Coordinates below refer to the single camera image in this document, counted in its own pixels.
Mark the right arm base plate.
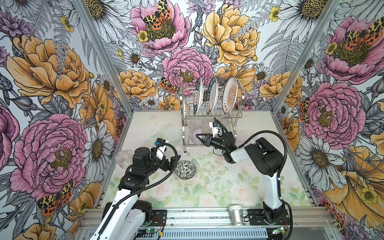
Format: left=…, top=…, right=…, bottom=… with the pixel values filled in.
left=244, top=209, right=291, bottom=226

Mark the aluminium front rail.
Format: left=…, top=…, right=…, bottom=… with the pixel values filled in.
left=79, top=207, right=335, bottom=231

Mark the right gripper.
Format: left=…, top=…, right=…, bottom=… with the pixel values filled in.
left=196, top=133, right=228, bottom=151

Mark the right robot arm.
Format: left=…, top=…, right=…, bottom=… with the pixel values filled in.
left=196, top=130, right=288, bottom=224

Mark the orange bowl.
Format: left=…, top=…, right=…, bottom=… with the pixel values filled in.
left=176, top=176, right=194, bottom=182

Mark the green circuit board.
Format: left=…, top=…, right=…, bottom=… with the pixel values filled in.
left=138, top=228, right=164, bottom=235

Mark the white cylinder on rail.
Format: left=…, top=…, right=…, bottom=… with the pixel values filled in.
left=229, top=205, right=244, bottom=226

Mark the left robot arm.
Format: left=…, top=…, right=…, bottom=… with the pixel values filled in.
left=90, top=143, right=181, bottom=240

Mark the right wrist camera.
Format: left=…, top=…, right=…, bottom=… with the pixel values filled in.
left=209, top=122, right=222, bottom=137

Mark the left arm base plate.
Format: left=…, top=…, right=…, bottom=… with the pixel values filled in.
left=143, top=210, right=168, bottom=227

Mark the dark rimmed white plate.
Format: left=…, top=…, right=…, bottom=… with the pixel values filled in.
left=206, top=77, right=218, bottom=115

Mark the pink patterned white plate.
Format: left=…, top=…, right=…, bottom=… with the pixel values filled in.
left=222, top=77, right=238, bottom=114

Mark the chrome two-tier dish rack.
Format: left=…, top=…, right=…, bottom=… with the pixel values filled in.
left=179, top=84, right=245, bottom=153

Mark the green rimmed white plate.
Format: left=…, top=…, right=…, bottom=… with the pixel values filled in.
left=194, top=78, right=204, bottom=115

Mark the clear plastic cup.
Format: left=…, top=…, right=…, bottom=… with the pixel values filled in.
left=115, top=150, right=134, bottom=169

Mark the pink patterned bowl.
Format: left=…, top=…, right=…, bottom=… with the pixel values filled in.
left=175, top=161, right=197, bottom=179

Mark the lavender bowl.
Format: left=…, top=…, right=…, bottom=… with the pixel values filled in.
left=191, top=127, right=203, bottom=145

